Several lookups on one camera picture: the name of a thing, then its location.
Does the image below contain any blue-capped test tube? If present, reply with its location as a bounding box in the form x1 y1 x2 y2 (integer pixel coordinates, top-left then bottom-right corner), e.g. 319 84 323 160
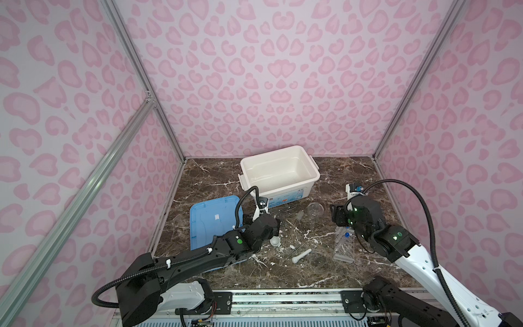
340 232 353 246

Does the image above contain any white ceramic pestle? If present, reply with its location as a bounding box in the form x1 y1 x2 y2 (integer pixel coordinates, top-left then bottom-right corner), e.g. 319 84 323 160
291 249 312 264

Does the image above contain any clear round-bottom flask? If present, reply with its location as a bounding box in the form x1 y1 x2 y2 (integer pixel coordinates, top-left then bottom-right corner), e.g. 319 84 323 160
306 202 324 218

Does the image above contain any white plastic storage bin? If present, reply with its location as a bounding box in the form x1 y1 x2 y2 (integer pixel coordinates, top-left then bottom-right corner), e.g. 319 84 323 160
238 145 320 208

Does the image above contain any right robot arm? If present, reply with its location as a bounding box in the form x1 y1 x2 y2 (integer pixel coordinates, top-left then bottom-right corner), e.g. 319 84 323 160
330 195 522 326

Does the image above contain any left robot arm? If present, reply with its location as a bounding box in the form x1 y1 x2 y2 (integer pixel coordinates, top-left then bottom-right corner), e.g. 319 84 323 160
116 213 281 326

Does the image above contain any clear plastic test tube rack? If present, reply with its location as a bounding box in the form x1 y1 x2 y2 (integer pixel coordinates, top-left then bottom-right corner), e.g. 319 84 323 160
333 227 355 264

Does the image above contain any blue plastic bin lid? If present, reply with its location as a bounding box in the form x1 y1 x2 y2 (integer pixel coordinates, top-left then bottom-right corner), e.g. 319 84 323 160
189 196 240 251

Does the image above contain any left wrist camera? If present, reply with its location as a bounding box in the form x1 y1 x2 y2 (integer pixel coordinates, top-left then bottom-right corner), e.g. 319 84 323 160
253 197 269 221

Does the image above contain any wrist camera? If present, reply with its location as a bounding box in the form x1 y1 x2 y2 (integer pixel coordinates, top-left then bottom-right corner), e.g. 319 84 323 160
253 197 269 221
345 183 364 200

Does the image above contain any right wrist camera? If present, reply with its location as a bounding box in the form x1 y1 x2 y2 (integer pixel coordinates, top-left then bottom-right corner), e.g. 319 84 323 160
345 183 364 200

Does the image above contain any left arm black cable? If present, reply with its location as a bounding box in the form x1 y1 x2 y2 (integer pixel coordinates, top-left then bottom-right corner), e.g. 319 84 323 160
90 185 260 309

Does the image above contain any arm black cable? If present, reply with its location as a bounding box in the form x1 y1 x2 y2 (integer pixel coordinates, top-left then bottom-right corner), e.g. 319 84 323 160
90 185 260 309
361 178 473 327

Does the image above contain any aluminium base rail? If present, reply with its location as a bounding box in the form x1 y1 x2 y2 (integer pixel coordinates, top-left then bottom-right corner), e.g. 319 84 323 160
184 288 392 326

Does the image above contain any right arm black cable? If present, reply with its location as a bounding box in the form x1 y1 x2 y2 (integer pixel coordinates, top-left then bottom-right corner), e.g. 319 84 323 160
361 178 473 327

